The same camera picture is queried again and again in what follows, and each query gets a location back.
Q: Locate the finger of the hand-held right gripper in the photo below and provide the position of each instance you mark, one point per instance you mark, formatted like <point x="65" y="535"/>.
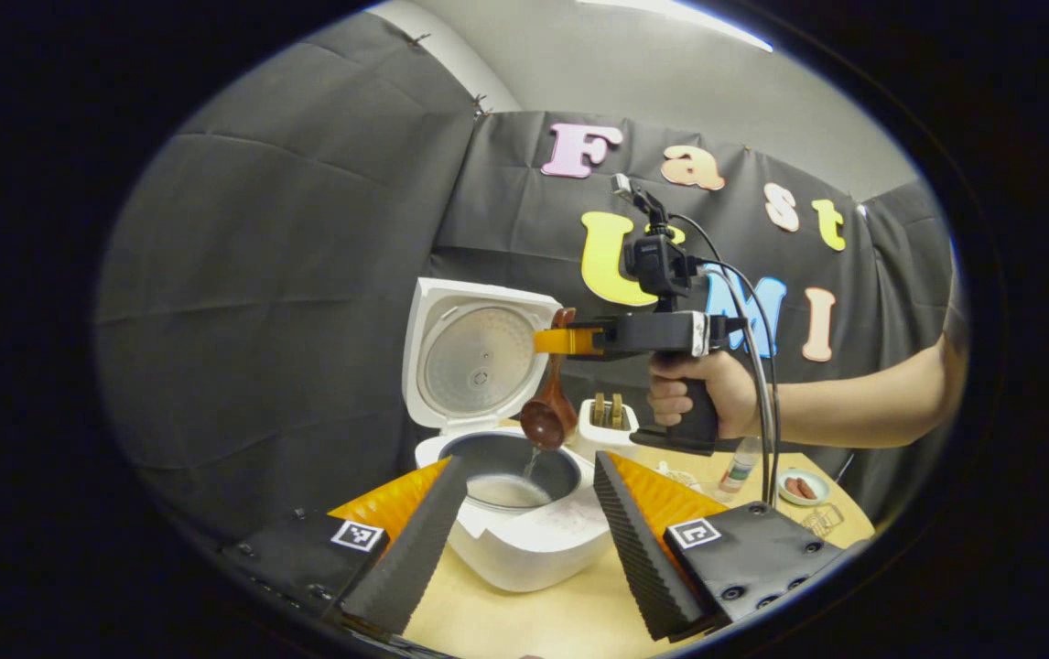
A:
<point x="566" y="341"/>

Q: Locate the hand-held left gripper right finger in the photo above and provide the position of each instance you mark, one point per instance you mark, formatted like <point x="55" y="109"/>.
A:
<point x="639" y="549"/>

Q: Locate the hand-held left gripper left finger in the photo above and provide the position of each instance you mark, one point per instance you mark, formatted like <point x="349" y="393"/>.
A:
<point x="415" y="558"/>

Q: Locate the dark wooden spoon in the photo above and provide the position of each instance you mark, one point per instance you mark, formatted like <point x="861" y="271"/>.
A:
<point x="547" y="416"/>

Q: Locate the white rice cooker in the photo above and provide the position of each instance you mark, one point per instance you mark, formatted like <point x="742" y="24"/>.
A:
<point x="479" y="357"/>

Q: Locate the brown toast slice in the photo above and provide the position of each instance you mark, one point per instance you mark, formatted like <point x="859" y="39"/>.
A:
<point x="617" y="411"/>
<point x="598" y="409"/>

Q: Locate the white toaster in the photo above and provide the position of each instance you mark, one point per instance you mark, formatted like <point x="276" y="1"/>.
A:
<point x="607" y="439"/>

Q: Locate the clear plastic water bottle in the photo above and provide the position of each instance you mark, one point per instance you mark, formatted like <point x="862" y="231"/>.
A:
<point x="740" y="467"/>

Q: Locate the red sausage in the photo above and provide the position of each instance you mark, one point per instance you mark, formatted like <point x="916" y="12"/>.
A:
<point x="792" y="486"/>
<point x="805" y="490"/>

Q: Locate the pale green plate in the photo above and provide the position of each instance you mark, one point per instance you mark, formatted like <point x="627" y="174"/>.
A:
<point x="816" y="499"/>

